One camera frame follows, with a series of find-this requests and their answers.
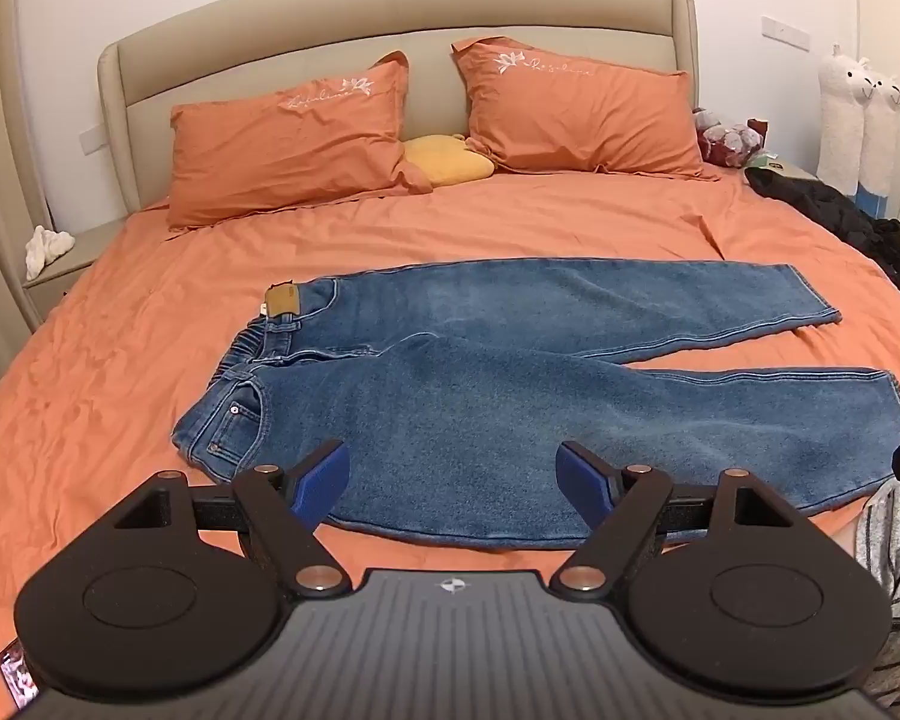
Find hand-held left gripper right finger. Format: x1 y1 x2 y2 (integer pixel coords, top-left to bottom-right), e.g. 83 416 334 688
551 441 796 596

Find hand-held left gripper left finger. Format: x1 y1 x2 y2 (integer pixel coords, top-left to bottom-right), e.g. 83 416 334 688
112 441 350 598

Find blue denim pants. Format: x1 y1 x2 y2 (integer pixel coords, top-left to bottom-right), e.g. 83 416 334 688
171 259 900 550

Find grey striped cloth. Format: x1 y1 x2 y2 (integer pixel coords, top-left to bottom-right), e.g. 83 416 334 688
855 480 900 706

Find black jacket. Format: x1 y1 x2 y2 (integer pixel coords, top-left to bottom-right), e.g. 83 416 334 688
745 165 900 293

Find beige nightstand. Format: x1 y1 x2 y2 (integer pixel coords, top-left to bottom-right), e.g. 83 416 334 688
22 221 132 316

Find orange pillow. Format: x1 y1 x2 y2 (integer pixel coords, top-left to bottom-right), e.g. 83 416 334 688
166 51 434 230
450 36 721 182

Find white alpaca plush toy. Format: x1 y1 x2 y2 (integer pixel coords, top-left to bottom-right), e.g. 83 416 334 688
816 45 875 196

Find yellow cushion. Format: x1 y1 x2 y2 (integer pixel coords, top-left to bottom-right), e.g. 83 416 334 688
403 133 496 187

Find white crumpled cloth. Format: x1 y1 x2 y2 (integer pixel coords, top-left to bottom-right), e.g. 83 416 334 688
25 225 76 278

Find smartphone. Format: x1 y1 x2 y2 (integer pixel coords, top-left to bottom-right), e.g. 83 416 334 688
0 637 42 713

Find beige padded headboard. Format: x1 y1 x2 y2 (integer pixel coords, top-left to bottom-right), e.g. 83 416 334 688
97 0 702 211

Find beige curtain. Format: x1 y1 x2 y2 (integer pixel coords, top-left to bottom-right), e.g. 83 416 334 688
0 0 55 421

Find white wall switch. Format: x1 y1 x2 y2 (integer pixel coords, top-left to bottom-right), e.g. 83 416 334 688
760 15 812 43

